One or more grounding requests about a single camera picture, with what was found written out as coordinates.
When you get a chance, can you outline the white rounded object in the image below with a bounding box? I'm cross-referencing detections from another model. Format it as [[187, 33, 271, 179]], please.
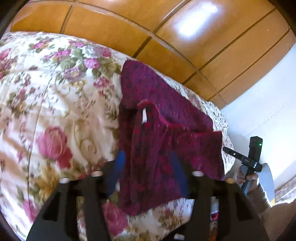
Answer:
[[262, 163, 275, 205]]

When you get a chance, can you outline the person's right hand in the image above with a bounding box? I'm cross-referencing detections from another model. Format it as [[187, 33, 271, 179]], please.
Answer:
[[235, 165, 259, 189]]

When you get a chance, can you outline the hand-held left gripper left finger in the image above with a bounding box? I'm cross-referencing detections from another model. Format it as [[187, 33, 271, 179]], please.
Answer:
[[25, 151, 127, 241]]

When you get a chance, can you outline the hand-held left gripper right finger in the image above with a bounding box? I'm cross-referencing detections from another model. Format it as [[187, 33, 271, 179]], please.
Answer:
[[171, 153, 270, 241]]

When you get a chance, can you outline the wooden panelled headboard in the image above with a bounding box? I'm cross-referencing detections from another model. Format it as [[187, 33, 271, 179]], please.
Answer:
[[9, 0, 296, 109]]

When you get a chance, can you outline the maroon knit garment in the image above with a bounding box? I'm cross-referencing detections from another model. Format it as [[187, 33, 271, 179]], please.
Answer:
[[117, 60, 226, 216]]

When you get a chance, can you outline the floral bedspread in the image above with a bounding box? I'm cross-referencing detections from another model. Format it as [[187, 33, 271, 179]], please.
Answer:
[[0, 31, 236, 241]]

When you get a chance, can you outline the person's brown clothing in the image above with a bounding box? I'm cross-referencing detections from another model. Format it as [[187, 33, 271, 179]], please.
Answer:
[[260, 201, 296, 241]]

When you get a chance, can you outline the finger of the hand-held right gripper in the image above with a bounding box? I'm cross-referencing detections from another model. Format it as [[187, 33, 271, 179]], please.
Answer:
[[222, 146, 244, 162]]

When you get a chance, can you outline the person's right forearm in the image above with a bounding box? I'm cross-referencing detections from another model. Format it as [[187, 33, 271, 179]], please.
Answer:
[[246, 183, 273, 215]]

